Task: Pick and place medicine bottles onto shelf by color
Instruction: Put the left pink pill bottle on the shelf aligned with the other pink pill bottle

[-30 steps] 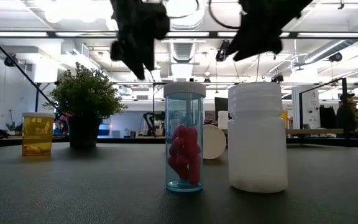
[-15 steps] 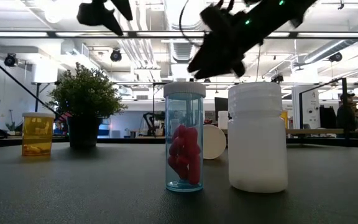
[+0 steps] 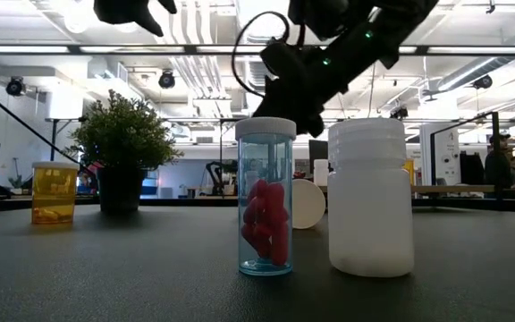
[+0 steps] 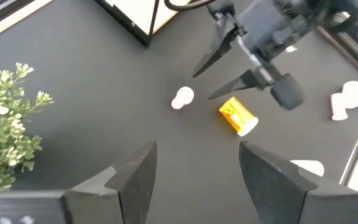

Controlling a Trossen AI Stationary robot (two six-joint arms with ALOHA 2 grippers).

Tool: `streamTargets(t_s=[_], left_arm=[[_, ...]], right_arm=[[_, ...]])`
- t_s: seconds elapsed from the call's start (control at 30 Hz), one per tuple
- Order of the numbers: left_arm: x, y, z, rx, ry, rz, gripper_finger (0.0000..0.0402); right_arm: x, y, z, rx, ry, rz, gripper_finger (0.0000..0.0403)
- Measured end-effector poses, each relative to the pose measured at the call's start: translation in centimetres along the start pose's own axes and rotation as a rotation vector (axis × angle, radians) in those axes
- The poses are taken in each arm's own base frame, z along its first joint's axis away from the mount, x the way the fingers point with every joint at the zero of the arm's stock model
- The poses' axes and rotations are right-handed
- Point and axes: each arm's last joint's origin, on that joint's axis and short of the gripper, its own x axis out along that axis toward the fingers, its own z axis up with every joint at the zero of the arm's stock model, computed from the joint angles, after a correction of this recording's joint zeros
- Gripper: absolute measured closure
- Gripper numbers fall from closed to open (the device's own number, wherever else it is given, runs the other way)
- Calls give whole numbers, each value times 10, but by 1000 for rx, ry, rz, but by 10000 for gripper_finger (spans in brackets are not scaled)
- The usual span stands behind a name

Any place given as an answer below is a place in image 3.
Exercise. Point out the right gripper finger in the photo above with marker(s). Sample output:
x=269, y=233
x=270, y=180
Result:
x=311, y=114
x=275, y=107

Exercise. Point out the tall blue bottle red pills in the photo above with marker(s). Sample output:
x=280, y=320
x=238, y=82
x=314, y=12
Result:
x=265, y=129

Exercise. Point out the small white opaque bottle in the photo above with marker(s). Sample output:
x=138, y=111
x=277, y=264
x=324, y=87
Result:
x=320, y=172

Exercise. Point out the large white opaque bottle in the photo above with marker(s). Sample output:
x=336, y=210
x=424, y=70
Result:
x=369, y=214

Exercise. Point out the black background robot arm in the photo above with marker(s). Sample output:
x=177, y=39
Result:
x=215, y=172

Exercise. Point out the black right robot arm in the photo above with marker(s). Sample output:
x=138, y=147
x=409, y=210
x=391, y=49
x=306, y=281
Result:
x=374, y=27

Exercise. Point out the black computer monitor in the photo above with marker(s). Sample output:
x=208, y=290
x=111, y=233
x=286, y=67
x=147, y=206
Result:
x=318, y=149

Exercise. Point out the black ceiling track light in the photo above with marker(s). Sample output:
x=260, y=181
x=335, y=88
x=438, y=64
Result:
x=166, y=79
x=399, y=112
x=14, y=86
x=483, y=82

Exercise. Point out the green plant in black pot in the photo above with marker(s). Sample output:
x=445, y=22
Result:
x=123, y=134

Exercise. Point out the white pillar with signs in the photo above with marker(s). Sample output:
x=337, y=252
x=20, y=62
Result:
x=445, y=147

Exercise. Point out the person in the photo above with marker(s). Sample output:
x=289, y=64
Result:
x=498, y=165

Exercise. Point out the black table mat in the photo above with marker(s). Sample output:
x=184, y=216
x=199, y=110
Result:
x=150, y=268

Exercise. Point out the silver ceiling air duct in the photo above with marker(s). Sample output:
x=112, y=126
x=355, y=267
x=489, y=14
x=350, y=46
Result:
x=253, y=76

